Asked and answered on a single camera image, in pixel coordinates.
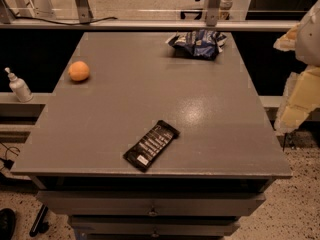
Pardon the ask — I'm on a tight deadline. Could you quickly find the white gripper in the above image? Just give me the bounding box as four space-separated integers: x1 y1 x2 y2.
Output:
273 0 320 134

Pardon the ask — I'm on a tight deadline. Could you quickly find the blue chip bag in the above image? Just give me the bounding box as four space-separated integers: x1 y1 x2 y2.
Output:
166 29 227 60

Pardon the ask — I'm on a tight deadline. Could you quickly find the black rxbar chocolate bar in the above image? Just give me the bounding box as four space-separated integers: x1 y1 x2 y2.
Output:
123 120 180 172

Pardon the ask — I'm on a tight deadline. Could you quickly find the grey drawer cabinet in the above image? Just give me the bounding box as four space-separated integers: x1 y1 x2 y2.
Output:
13 32 291 240

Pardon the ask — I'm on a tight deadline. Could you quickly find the orange fruit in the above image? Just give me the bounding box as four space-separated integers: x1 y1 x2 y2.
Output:
68 61 90 82

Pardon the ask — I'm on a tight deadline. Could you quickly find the lower grey drawer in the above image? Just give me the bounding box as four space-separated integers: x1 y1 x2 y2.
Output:
69 216 239 237

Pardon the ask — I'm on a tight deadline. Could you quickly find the grey drawer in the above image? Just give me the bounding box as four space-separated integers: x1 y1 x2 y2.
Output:
37 191 265 217
69 216 239 237

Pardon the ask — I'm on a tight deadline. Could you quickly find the white pump bottle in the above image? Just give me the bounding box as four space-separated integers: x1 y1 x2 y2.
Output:
5 67 33 103

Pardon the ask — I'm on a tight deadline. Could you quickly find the upper grey drawer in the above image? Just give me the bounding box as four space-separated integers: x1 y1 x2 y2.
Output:
37 191 265 217

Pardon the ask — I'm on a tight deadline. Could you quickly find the black caster leg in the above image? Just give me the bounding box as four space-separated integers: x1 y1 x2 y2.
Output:
29 205 49 237

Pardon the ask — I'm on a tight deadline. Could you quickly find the black shoe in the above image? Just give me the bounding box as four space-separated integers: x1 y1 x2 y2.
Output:
0 208 16 240

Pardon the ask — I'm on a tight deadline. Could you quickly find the black cable on rail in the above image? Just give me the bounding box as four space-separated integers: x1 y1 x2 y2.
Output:
7 7 119 26

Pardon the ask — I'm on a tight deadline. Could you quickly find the black floor cable plug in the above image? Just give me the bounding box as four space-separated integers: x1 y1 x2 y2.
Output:
0 142 20 170

